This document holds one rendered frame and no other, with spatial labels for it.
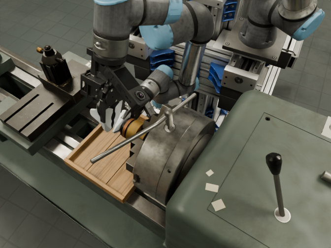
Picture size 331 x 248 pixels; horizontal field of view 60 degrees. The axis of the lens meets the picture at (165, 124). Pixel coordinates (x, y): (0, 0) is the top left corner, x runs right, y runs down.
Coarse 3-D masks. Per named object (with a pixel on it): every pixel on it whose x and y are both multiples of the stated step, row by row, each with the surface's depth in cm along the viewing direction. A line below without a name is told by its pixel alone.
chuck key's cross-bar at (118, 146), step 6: (192, 96) 79; (186, 102) 78; (174, 108) 77; (180, 108) 78; (162, 120) 75; (150, 126) 74; (156, 126) 75; (138, 132) 72; (144, 132) 73; (132, 138) 71; (120, 144) 69; (126, 144) 70; (108, 150) 67; (114, 150) 68; (96, 156) 66; (102, 156) 66
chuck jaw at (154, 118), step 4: (164, 104) 94; (164, 108) 92; (160, 112) 93; (152, 116) 95; (156, 116) 94; (160, 116) 93; (144, 120) 96; (148, 120) 97; (152, 120) 95; (156, 120) 94; (144, 124) 96; (148, 124) 96; (144, 128) 97
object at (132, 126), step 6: (126, 120) 99; (132, 120) 99; (138, 120) 100; (126, 126) 98; (132, 126) 97; (138, 126) 96; (120, 132) 99; (126, 132) 97; (132, 132) 96; (126, 138) 99; (144, 138) 102
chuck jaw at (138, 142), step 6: (138, 138) 96; (132, 144) 95; (138, 144) 94; (132, 150) 92; (138, 150) 92; (132, 156) 90; (126, 162) 89; (132, 162) 89; (126, 168) 91; (132, 168) 88; (138, 180) 88
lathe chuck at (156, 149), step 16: (176, 112) 86; (192, 112) 89; (160, 128) 82; (176, 128) 82; (144, 144) 82; (160, 144) 81; (176, 144) 80; (144, 160) 82; (160, 160) 80; (144, 176) 84; (160, 176) 81
